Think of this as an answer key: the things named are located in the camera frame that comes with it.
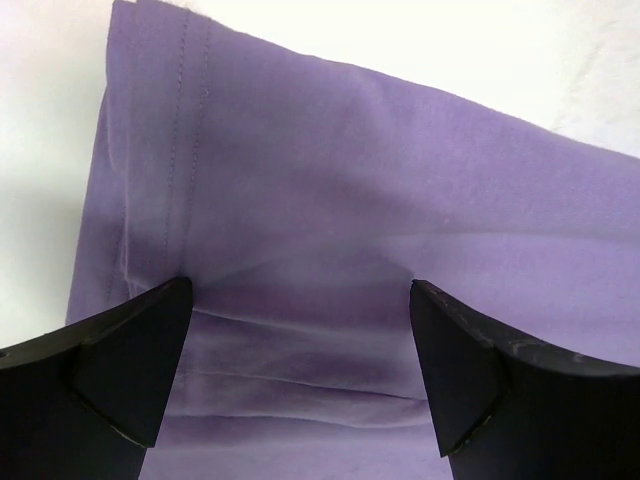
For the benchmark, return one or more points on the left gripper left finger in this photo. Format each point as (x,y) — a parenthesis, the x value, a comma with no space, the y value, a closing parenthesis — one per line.
(87,401)

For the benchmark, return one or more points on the purple t shirt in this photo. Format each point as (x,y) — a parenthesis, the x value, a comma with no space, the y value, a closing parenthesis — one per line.
(302,197)

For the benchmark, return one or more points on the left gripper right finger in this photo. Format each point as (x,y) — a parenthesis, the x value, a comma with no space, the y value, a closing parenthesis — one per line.
(507,405)

